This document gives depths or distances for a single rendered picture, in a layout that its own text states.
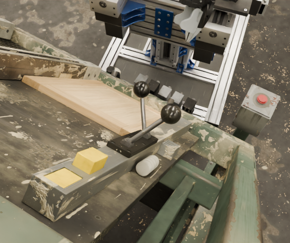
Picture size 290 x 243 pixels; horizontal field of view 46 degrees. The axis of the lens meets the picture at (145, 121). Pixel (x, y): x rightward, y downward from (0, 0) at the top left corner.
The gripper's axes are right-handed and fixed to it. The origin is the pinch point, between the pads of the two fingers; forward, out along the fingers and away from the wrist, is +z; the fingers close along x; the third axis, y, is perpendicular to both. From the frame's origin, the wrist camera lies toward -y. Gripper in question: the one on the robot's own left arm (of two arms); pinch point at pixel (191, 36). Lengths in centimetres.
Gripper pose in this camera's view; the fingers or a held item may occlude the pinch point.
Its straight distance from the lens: 92.7
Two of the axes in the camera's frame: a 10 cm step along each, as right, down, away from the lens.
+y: -9.1, 0.1, -4.2
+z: -2.4, 8.1, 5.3
